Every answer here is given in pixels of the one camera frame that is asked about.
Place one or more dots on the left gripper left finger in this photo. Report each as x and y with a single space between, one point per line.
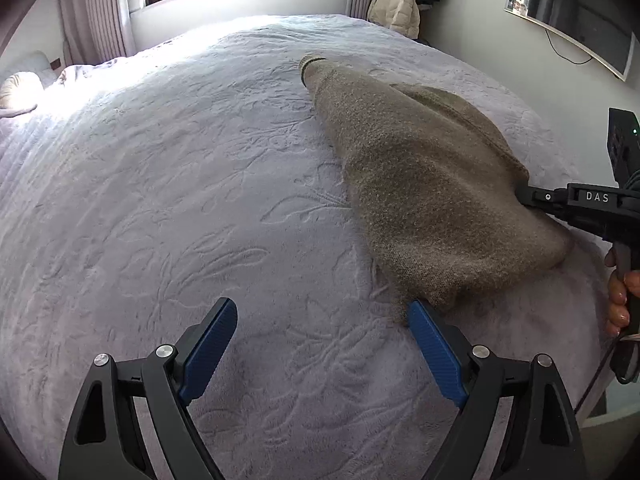
103 439

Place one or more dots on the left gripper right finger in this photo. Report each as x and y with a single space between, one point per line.
542 439

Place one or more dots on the brown knit sweater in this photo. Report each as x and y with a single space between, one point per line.
433 184

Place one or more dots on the person's right hand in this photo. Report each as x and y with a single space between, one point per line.
619 291

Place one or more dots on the beige puffer jacket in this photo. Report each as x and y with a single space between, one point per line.
402 16

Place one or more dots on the white round pillow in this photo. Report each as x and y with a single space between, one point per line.
20 94

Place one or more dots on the mauve pleated curtain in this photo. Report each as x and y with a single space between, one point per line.
96 31

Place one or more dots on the wall mounted television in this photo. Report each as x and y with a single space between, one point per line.
595 26

